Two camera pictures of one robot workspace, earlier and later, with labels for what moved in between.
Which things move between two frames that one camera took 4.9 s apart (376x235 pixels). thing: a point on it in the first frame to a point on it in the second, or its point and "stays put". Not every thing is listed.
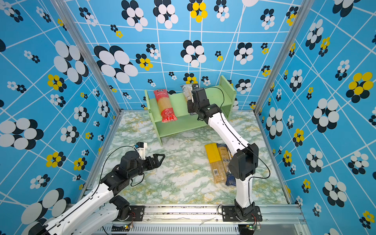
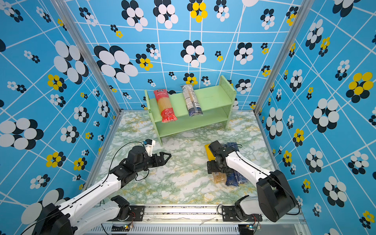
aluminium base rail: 276,220 stays put
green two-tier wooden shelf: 221,96 stays put
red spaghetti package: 167,113 stays put
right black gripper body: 192,108 to 215,167
